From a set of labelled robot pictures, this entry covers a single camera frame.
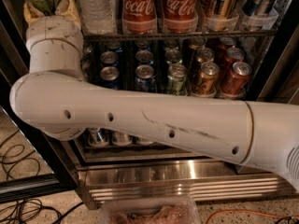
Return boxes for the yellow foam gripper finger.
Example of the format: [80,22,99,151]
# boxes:
[23,1,45,24]
[55,0,81,29]

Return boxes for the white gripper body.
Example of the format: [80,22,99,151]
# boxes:
[26,16,83,57]

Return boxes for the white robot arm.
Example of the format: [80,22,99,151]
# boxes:
[9,0,299,189]

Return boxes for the clear water bottle top shelf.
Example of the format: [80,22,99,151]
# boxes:
[78,0,115,35]

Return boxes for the blue Pepsi can front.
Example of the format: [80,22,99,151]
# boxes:
[100,66,121,90]

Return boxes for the left Coca-Cola can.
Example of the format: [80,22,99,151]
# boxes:
[122,0,155,34]

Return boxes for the coca-cola can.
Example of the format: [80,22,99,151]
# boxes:
[122,0,155,34]
[162,0,196,33]

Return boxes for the blue patterned can front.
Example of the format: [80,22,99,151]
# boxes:
[135,64,157,92]

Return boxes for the small blue can bottom shelf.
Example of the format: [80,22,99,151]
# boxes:
[88,128,108,147]

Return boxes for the right Coca-Cola can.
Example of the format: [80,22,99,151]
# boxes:
[162,0,196,33]

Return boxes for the green can middle shelf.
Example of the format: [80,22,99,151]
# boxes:
[164,63,187,95]

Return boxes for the glass fridge door left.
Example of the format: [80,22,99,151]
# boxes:
[0,108,59,203]

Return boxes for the orange gold can front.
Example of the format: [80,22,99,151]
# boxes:
[192,62,220,95]

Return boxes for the gold striped can top shelf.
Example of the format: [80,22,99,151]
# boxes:
[200,0,236,31]

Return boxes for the red can front right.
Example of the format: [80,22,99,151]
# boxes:
[221,62,251,95]

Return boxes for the left brown juice bottle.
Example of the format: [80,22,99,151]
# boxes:
[112,132,132,146]

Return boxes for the brown juice bottle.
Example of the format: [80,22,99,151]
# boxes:
[136,137,152,146]
[112,132,132,146]

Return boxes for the right brown juice bottle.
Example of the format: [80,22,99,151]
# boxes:
[136,137,152,146]

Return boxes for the clear plastic bin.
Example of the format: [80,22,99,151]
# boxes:
[99,196,199,224]

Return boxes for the black cables on floor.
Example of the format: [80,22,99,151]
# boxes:
[0,129,84,224]

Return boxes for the stainless steel fridge frame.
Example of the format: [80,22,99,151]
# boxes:
[0,0,299,209]

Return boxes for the orange cable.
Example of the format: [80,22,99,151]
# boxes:
[205,209,299,224]

